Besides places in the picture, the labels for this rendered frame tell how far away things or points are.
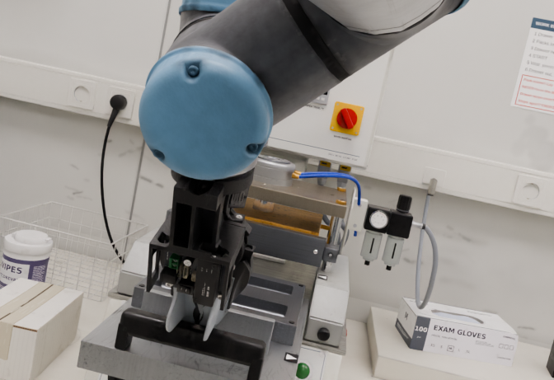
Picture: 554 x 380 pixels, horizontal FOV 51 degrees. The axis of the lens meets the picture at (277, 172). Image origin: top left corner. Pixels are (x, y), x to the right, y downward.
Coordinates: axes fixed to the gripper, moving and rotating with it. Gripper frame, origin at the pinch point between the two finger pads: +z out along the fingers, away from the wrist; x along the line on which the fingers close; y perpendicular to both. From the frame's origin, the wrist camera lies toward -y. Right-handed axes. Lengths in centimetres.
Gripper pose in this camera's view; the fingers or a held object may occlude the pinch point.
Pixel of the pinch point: (199, 322)
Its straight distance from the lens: 63.5
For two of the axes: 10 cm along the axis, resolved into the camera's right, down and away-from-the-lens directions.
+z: -1.5, 8.8, 4.5
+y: -1.8, 4.3, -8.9
